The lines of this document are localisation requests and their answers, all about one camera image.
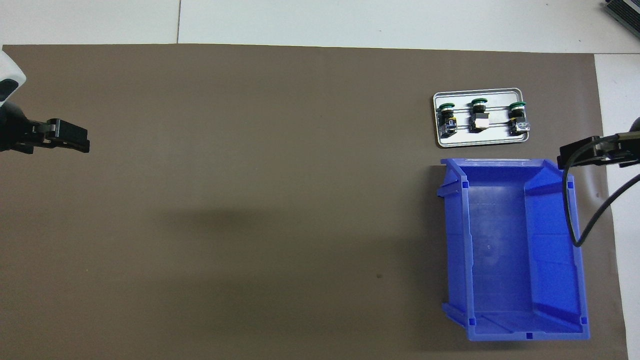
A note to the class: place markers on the grey metal tray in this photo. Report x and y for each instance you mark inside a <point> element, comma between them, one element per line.
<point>482,140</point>

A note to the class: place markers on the thin metal rod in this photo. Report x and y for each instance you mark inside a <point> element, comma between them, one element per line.
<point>500,124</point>
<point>497,107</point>

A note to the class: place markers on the blue plastic storage bin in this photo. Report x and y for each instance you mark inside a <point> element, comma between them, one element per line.
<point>500,250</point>

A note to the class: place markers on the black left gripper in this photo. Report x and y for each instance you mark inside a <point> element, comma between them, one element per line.
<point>10,125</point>

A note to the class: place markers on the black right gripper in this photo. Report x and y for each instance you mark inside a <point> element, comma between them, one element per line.
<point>636,125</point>

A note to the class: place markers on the green push button switch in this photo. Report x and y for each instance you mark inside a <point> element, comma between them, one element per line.
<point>481,120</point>
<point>518,120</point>
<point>447,122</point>

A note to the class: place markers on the brown table mat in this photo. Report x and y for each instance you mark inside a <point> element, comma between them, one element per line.
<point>300,100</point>

